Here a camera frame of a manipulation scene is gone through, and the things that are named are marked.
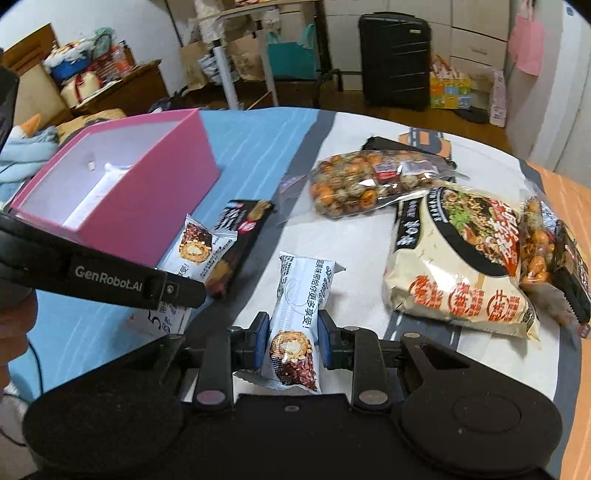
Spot black suitcase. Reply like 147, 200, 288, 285
358, 12, 433, 112

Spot black flat case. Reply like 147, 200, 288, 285
359, 136, 458, 168

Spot brown paper bag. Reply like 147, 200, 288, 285
228, 34, 265, 78
179, 41, 214, 89

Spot wooden headboard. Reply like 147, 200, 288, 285
0, 23, 62, 71

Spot white printed paper packet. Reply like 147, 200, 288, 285
126, 300, 191, 339

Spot dark slippers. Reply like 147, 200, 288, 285
451, 107, 491, 125

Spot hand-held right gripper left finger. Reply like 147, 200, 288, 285
154, 311, 271, 413

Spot teal shopping bag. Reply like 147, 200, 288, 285
267, 24, 319, 80

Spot wooden cabinet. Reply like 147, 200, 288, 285
73, 59, 170, 117

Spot cream bag with red trim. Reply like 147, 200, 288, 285
60, 73, 104, 110

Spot road print blanket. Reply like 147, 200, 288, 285
0, 107, 591, 480

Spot person's left hand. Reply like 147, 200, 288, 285
0, 293, 39, 385

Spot black cable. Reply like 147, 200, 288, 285
0, 339, 43, 448

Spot blue and white bag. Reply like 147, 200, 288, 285
43, 39, 99, 85

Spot black biscuit snack packet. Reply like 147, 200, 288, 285
203, 198, 274, 297

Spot black serrated snack packet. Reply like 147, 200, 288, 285
553, 220, 591, 325

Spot clear bag of coated peanuts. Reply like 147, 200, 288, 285
279, 150, 469, 227
518, 182, 575, 326

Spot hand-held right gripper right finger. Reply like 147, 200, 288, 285
318, 309, 471, 412

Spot white leg folding table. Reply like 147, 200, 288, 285
198, 0, 329, 110

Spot white chocolate roll snack packet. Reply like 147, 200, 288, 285
233, 251, 347, 394
159, 213, 239, 283

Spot pink and white paper bag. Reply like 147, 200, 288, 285
488, 69, 507, 128

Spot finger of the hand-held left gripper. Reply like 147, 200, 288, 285
149, 270, 207, 310

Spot pink cardboard box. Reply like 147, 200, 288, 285
10, 109, 221, 268

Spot cream instant noodle bag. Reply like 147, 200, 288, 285
382, 184, 542, 341

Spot light blue towel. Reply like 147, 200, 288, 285
0, 124, 59, 186

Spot colourful cardboard box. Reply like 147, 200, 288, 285
428, 54, 472, 110

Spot pink hanging bag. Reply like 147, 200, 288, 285
507, 13, 546, 77

